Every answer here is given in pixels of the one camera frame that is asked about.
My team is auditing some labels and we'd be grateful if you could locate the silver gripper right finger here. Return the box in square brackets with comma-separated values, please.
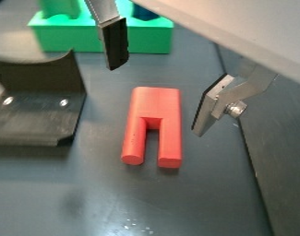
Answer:
[192, 61, 277, 136]

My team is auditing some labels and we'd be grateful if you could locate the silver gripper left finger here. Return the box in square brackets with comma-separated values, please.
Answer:
[85, 0, 129, 70]

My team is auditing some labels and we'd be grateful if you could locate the red square-circle forked block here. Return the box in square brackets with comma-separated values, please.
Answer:
[121, 87, 182, 169]

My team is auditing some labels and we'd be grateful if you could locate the green fixture block with holes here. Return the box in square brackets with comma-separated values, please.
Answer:
[27, 0, 174, 55]

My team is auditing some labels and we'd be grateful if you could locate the black curved regrasp stand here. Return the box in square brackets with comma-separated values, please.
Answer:
[0, 52, 87, 147]

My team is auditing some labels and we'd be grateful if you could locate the green arch-topped block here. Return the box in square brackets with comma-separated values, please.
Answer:
[39, 0, 81, 19]

